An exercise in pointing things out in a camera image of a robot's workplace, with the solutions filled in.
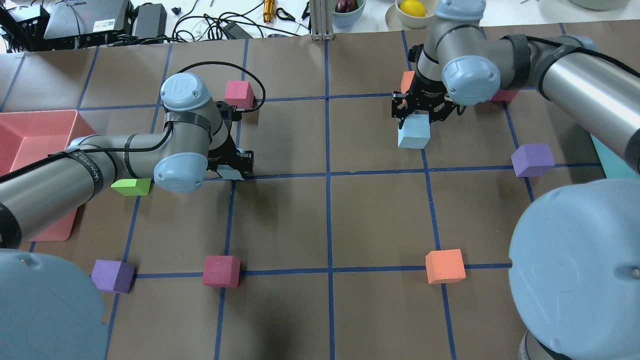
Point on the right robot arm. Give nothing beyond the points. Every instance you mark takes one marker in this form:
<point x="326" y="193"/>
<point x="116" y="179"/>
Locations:
<point x="574" y="252"/>

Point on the orange block,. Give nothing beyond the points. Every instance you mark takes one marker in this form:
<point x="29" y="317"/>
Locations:
<point x="445" y="266"/>
<point x="406" y="82"/>

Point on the pink block, far left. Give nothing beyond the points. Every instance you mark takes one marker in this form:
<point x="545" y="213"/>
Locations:
<point x="239" y="93"/>

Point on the white bowl with lemon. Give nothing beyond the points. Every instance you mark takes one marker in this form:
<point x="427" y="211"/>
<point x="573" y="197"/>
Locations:
<point x="410" y="14"/>

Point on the pink block,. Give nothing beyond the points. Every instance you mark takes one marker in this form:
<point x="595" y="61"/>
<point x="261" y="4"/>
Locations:
<point x="222" y="271"/>
<point x="504" y="95"/>
<point x="239" y="93"/>

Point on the teal plastic tray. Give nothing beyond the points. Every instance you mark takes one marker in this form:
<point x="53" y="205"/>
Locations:
<point x="613" y="166"/>

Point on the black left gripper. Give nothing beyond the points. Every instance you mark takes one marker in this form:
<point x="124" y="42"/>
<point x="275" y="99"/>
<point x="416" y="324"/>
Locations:
<point x="228" y="151"/>

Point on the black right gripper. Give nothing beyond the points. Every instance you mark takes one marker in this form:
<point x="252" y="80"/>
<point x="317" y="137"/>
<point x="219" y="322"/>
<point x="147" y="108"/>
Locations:
<point x="425" y="95"/>

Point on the black power adapter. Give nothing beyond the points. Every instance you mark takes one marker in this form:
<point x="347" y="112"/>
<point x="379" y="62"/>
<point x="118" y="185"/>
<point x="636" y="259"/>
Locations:
<point x="150" y="21"/>

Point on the orange block, far right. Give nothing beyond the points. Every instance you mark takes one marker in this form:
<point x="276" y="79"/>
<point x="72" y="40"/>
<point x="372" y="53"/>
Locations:
<point x="406" y="82"/>

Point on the orange block, near right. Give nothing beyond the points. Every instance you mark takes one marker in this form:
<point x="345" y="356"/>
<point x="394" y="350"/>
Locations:
<point x="445" y="266"/>

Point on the purple block,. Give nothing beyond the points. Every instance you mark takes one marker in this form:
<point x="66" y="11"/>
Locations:
<point x="113" y="276"/>
<point x="532" y="160"/>

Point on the green foam block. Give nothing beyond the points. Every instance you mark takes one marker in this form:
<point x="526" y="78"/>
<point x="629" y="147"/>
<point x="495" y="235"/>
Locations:
<point x="132" y="187"/>

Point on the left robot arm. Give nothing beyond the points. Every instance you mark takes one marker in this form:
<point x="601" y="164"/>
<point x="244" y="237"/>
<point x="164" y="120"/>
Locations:
<point x="50" y="308"/>

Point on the purple block, left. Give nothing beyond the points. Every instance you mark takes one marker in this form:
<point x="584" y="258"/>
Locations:
<point x="113" y="276"/>

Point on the purple block, right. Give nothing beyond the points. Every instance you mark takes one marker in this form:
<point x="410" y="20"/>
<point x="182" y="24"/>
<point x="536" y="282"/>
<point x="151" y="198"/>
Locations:
<point x="532" y="160"/>

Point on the pink block, far right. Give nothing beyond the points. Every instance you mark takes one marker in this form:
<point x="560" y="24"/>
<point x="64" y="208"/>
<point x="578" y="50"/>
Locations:
<point x="504" y="95"/>

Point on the aluminium frame post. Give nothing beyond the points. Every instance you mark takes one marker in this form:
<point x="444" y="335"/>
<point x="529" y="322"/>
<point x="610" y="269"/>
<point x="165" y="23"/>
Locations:
<point x="321" y="20"/>

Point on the light blue block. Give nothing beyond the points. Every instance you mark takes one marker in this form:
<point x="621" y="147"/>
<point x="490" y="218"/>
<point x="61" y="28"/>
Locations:
<point x="233" y="170"/>
<point x="415" y="132"/>

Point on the pink plastic tray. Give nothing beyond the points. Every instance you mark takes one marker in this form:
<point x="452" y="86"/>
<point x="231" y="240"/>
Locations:
<point x="30" y="150"/>

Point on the blue bowl with fruit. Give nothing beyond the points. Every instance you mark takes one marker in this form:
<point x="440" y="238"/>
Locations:
<point x="346" y="13"/>

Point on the orange screwdriver handle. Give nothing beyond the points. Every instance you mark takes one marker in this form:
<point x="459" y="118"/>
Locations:
<point x="268" y="11"/>

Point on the pink block, near left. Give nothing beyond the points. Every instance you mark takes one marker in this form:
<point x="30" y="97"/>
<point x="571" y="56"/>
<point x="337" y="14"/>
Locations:
<point x="222" y="271"/>

